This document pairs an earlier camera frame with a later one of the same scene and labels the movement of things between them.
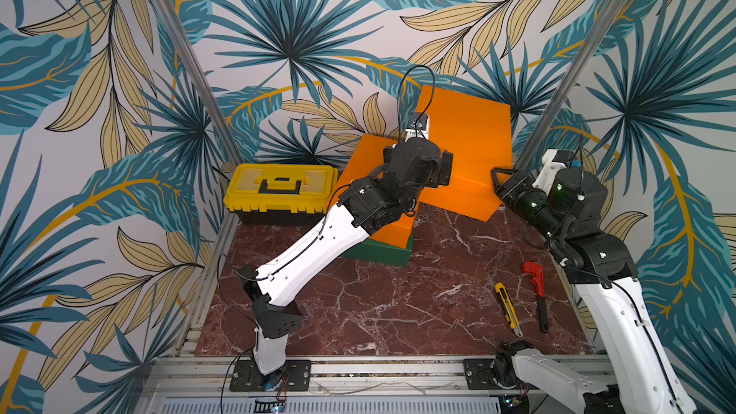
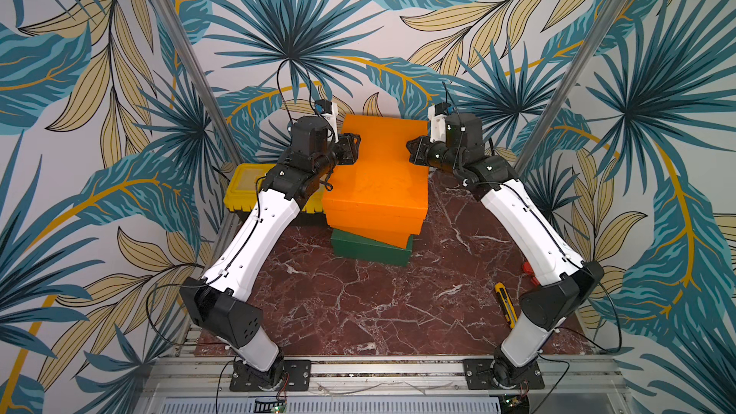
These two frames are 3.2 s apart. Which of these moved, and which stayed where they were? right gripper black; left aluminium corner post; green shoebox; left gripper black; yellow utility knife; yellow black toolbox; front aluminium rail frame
Moved: right gripper black; left gripper black
Stayed: green shoebox; yellow black toolbox; yellow utility knife; front aluminium rail frame; left aluminium corner post
